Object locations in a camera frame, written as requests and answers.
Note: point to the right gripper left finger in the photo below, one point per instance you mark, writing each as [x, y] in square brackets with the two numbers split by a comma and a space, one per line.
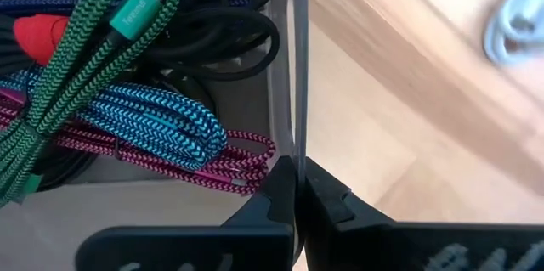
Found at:
[212, 250]

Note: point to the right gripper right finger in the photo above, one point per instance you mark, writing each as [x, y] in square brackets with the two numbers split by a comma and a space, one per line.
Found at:
[382, 250]

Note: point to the translucent grey plastic bin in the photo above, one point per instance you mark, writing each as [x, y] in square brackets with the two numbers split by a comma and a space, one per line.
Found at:
[242, 105]

